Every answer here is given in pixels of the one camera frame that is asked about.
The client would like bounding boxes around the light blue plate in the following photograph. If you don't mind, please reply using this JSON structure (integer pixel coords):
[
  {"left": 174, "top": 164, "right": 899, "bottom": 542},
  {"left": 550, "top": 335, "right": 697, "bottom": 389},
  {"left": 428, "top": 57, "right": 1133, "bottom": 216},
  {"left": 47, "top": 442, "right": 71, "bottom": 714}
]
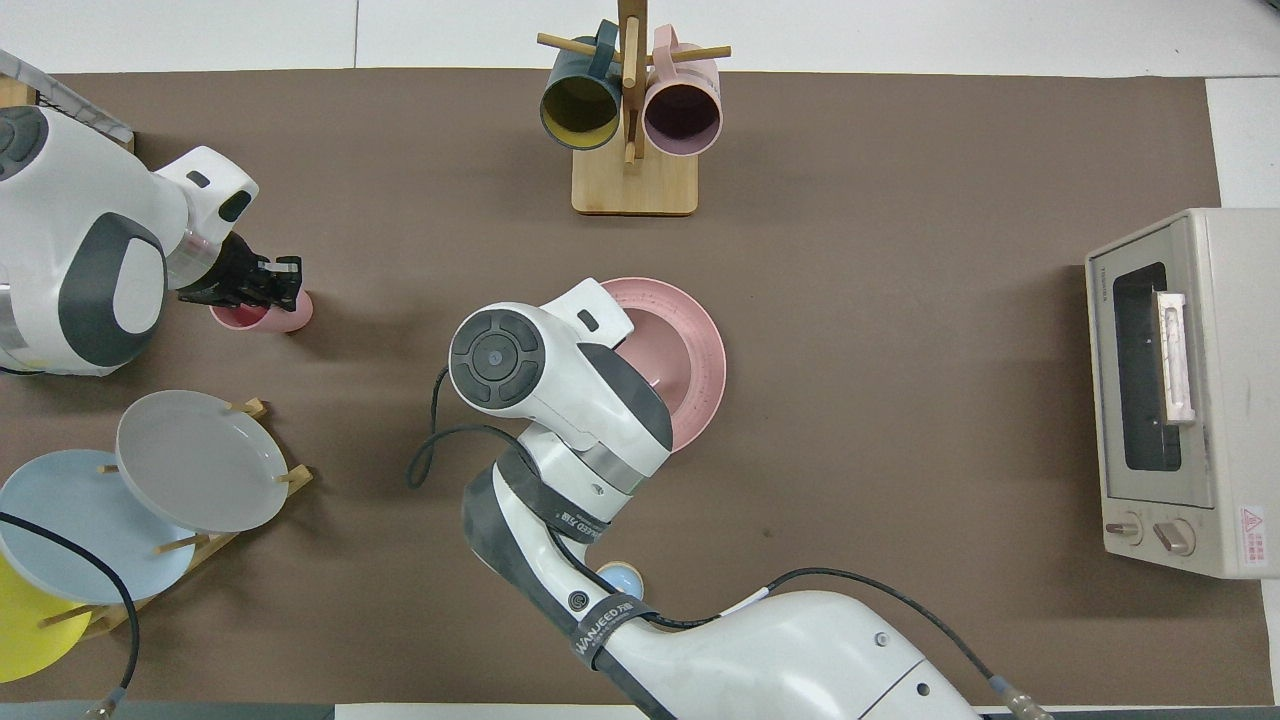
[{"left": 0, "top": 449, "right": 197, "bottom": 605}]

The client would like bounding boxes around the yellow plate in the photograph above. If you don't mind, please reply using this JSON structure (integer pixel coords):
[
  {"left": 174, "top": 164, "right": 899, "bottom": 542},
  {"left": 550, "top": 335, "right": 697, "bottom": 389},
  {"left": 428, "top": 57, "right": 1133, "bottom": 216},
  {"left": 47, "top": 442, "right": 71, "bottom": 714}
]
[{"left": 0, "top": 553, "right": 93, "bottom": 684}]

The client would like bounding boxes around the pink tumbler cup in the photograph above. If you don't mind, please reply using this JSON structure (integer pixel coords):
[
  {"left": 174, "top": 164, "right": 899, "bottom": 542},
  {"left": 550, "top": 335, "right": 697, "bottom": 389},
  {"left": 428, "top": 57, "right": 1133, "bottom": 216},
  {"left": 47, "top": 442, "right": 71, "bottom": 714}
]
[{"left": 209, "top": 289, "right": 315, "bottom": 334}]

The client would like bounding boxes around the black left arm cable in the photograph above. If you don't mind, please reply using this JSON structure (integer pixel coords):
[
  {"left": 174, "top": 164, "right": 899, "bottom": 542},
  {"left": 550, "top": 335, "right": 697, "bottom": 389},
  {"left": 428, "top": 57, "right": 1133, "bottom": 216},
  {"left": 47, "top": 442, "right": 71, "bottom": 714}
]
[{"left": 0, "top": 511, "right": 140, "bottom": 720}]

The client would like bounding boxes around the grey plate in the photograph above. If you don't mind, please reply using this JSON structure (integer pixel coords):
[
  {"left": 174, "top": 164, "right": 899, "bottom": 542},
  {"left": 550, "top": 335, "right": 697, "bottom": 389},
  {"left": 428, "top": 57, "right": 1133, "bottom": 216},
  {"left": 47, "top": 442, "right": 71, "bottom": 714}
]
[{"left": 116, "top": 390, "right": 290, "bottom": 534}]

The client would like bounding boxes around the wooden shelf with wire mesh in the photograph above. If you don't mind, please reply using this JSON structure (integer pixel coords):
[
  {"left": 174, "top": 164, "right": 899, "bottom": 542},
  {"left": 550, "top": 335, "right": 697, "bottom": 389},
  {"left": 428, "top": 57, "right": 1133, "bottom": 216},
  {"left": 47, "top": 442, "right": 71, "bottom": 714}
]
[{"left": 0, "top": 50, "right": 136, "bottom": 153}]

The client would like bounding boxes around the pink bowl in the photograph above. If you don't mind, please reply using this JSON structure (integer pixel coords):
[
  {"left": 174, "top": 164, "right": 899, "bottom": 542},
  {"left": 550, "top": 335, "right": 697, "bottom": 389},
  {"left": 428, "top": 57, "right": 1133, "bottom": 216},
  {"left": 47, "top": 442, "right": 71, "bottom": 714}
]
[{"left": 610, "top": 304, "right": 697, "bottom": 394}]

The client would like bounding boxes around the beige toaster oven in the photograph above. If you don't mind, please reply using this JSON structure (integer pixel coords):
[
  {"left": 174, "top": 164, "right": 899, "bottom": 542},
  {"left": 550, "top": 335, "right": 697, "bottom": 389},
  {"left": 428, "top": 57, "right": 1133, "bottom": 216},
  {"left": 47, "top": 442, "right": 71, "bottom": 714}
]
[{"left": 1085, "top": 207, "right": 1280, "bottom": 581}]

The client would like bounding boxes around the dark teal mug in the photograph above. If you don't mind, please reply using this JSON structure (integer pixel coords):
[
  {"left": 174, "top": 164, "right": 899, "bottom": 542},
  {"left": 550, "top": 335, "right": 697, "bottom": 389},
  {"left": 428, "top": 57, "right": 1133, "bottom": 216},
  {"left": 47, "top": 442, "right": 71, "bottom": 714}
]
[{"left": 540, "top": 20, "right": 624, "bottom": 151}]

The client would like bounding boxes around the pink speckled plate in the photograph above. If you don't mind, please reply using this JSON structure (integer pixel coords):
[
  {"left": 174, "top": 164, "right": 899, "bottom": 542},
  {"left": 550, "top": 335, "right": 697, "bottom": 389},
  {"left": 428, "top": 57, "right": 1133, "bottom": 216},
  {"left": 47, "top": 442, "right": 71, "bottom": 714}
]
[{"left": 598, "top": 277, "right": 728, "bottom": 455}]

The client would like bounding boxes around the brown table mat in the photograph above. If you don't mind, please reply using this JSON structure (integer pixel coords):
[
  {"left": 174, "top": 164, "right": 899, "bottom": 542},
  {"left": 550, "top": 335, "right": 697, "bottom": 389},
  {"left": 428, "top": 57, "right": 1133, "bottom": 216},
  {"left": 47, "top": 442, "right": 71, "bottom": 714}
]
[{"left": 0, "top": 68, "right": 1267, "bottom": 707}]

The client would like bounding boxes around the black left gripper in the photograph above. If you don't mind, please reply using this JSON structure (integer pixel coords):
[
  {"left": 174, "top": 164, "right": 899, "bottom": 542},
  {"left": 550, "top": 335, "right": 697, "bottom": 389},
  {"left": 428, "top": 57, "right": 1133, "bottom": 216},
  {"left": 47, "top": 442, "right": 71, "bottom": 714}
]
[{"left": 177, "top": 234, "right": 304, "bottom": 312}]

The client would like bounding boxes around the pale pink mug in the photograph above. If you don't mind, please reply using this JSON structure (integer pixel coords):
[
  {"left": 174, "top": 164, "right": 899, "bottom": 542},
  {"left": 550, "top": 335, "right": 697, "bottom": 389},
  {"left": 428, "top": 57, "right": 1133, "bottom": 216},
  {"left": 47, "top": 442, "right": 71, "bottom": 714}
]
[{"left": 642, "top": 25, "right": 723, "bottom": 158}]

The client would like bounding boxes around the wooden plate rack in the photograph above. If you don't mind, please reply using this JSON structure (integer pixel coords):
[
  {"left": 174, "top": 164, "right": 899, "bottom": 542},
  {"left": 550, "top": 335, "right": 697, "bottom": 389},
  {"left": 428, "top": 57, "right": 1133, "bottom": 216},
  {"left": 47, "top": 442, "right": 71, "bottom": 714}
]
[{"left": 38, "top": 398, "right": 314, "bottom": 641}]

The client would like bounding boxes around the wooden mug tree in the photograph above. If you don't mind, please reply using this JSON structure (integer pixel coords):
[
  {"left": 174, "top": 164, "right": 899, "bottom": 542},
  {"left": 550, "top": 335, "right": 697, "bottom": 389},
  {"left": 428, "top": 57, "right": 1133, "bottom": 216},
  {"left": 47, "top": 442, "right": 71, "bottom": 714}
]
[{"left": 537, "top": 0, "right": 732, "bottom": 217}]

